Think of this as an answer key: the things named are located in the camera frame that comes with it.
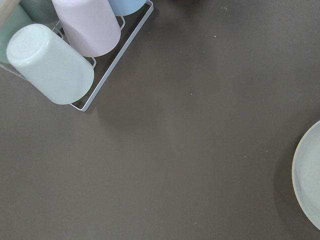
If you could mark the cream round plate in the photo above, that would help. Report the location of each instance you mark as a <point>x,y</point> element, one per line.
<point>305,173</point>

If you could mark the pink plastic cup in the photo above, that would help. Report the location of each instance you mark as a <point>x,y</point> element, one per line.
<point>90,26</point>

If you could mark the blue plastic cup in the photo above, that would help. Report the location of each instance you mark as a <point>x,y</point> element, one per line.
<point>123,8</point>

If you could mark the white mint plastic cup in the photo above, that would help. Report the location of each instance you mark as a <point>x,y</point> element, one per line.
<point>50,64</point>

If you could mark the grey plastic cup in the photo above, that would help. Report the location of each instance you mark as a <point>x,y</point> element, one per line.
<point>40,11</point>

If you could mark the green plastic cup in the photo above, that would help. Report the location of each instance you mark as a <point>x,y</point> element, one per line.
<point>17,20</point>

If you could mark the white wire cup rack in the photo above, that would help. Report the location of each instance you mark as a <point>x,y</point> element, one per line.
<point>103,65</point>

